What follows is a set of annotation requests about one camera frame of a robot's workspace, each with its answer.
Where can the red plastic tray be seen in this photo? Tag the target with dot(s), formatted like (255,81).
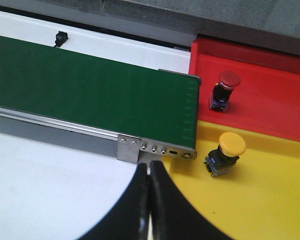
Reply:
(268,98)

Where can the yellow plastic tray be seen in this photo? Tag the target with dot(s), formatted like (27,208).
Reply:
(259,199)

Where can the steel conveyor support bracket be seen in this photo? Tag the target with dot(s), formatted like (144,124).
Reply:
(128,148)

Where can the red mushroom push button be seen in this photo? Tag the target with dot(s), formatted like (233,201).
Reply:
(220,95)

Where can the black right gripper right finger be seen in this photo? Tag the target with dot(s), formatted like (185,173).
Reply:
(173,216)

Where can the yellow mushroom push button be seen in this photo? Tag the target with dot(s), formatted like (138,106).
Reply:
(221,160)

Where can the green conveyor belt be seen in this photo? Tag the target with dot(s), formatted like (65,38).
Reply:
(99,93)

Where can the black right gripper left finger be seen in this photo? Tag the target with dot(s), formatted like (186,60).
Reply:
(128,219)

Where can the aluminium conveyor side rail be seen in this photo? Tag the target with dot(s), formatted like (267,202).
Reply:
(58,124)

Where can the grey stone counter slab right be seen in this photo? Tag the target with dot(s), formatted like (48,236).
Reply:
(272,24)

